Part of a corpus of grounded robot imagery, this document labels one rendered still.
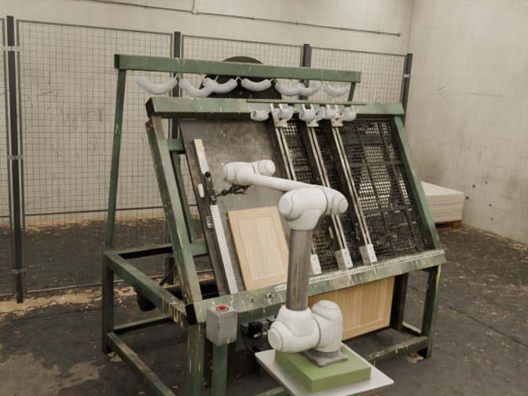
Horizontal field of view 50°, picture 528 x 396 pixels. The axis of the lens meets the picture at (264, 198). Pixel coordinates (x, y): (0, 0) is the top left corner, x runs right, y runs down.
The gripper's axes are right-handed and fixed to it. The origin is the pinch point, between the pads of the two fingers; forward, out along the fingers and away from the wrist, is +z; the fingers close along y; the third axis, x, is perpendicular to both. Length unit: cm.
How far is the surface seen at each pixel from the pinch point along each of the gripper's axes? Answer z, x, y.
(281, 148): 10, -54, 29
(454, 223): 255, -550, -11
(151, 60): 37, 12, 104
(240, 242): 15.0, -7.5, -28.3
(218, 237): 12.9, 7.6, -24.0
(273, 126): 11, -53, 44
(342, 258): 11, -81, -50
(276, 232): 15.1, -36.5, -25.5
